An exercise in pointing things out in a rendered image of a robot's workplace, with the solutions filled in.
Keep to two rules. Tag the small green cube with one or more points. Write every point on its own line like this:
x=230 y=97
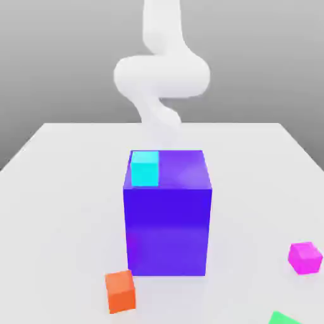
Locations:
x=279 y=319

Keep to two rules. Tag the small orange cube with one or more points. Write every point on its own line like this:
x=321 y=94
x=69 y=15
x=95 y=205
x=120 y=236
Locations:
x=120 y=291

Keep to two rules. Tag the large purple box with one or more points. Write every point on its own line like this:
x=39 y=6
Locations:
x=167 y=227

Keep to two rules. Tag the small magenta cube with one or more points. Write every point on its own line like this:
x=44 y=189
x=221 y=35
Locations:
x=305 y=258

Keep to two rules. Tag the small cyan cube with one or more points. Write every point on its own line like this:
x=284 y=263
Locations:
x=144 y=169

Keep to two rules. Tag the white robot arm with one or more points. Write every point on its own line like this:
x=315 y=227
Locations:
x=162 y=73

